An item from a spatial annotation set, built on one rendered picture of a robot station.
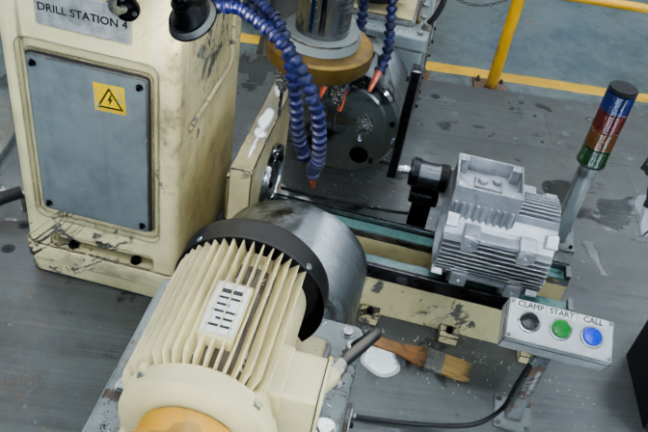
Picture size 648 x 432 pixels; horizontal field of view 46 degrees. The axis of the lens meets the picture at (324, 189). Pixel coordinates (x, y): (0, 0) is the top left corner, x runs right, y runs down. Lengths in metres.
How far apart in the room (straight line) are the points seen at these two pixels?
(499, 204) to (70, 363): 0.80
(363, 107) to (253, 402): 0.95
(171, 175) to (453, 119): 1.07
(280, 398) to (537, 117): 1.64
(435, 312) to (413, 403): 0.20
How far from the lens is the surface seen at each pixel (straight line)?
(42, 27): 1.25
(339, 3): 1.21
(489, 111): 2.25
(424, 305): 1.52
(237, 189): 1.31
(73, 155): 1.36
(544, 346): 1.26
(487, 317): 1.53
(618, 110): 1.65
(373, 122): 1.59
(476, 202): 1.37
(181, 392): 0.74
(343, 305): 1.13
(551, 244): 1.40
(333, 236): 1.18
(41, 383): 1.43
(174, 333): 0.77
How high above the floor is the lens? 1.94
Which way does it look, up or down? 39 degrees down
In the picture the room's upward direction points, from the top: 10 degrees clockwise
